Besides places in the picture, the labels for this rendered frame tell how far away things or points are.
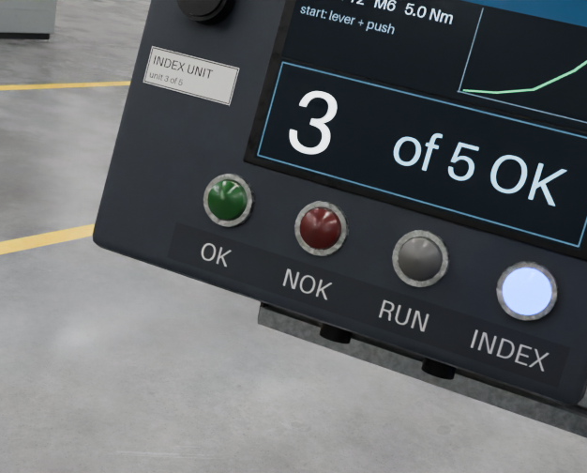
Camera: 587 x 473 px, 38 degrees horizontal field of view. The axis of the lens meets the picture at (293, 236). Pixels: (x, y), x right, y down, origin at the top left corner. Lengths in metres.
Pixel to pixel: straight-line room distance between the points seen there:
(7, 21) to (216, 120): 6.52
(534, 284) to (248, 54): 0.18
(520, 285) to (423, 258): 0.04
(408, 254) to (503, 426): 2.22
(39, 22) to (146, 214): 6.67
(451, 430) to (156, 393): 0.83
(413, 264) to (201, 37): 0.16
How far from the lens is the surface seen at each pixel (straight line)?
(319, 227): 0.40
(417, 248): 0.39
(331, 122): 0.41
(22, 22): 7.01
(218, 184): 0.42
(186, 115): 0.44
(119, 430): 2.21
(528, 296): 0.39
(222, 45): 0.44
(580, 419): 0.48
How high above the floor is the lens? 1.25
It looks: 20 degrees down
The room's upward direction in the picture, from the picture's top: 11 degrees clockwise
